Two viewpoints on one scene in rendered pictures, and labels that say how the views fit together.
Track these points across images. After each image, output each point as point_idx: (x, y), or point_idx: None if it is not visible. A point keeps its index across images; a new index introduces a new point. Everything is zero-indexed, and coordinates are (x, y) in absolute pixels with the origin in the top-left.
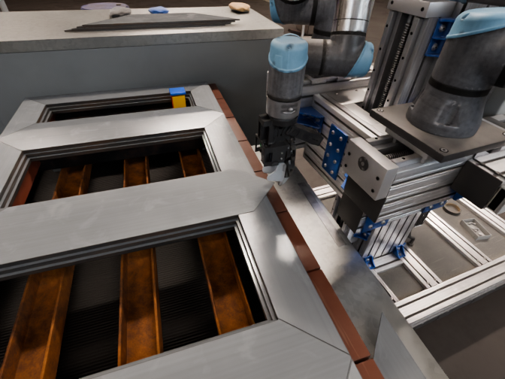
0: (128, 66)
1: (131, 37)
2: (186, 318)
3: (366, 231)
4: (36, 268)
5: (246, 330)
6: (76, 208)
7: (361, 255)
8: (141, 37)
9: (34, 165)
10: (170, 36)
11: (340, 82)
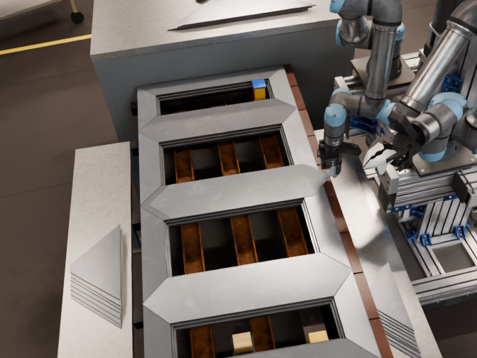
0: (216, 57)
1: (221, 36)
2: (267, 260)
3: (419, 211)
4: (195, 220)
5: (304, 255)
6: (207, 187)
7: (418, 232)
8: (230, 36)
9: None
10: (254, 33)
11: (395, 89)
